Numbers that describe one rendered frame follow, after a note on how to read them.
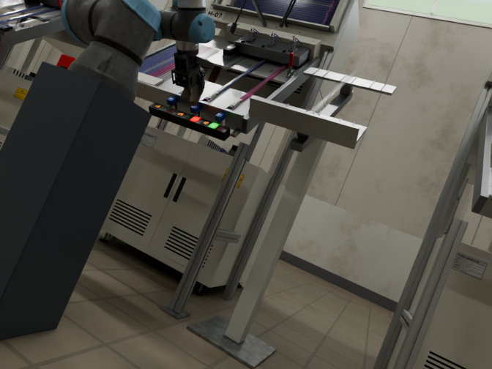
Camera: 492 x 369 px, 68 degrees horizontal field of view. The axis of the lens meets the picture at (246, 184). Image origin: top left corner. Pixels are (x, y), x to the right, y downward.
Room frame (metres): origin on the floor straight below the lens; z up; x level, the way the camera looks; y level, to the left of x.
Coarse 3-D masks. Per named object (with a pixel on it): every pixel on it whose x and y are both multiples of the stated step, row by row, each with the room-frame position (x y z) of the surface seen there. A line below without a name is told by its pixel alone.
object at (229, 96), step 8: (168, 80) 1.53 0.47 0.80; (168, 88) 1.47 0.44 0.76; (176, 88) 1.47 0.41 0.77; (208, 88) 1.48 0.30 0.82; (216, 88) 1.48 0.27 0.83; (216, 96) 1.43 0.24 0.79; (224, 96) 1.43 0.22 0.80; (232, 96) 1.44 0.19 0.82; (240, 96) 1.44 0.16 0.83; (256, 96) 1.44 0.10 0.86; (216, 104) 1.38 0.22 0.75; (224, 104) 1.38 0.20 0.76; (240, 104) 1.39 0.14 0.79; (248, 104) 1.39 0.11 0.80; (240, 112) 1.34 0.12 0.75
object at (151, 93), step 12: (144, 84) 1.45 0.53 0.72; (144, 96) 1.49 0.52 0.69; (156, 96) 1.45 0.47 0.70; (168, 96) 1.41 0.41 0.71; (180, 96) 1.38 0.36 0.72; (180, 108) 1.42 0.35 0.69; (204, 108) 1.36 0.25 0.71; (216, 108) 1.33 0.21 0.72; (228, 120) 1.33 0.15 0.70; (240, 120) 1.30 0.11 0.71
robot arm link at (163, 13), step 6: (162, 12) 1.01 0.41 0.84; (168, 12) 1.00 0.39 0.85; (174, 12) 0.99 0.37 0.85; (162, 18) 1.00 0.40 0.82; (168, 18) 0.99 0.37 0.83; (162, 24) 1.01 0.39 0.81; (168, 24) 0.99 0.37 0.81; (162, 30) 1.02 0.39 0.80; (168, 30) 1.00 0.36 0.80; (156, 36) 1.02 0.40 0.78; (162, 36) 1.03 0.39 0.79; (168, 36) 1.02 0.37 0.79
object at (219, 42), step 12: (216, 36) 1.95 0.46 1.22; (216, 48) 1.81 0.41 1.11; (216, 60) 1.70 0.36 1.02; (228, 60) 1.70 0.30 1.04; (240, 60) 1.70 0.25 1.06; (252, 60) 1.71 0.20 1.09; (228, 72) 1.71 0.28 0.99; (240, 72) 1.70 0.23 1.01; (252, 72) 1.61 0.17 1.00; (264, 72) 1.61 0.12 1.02; (276, 84) 1.62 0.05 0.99
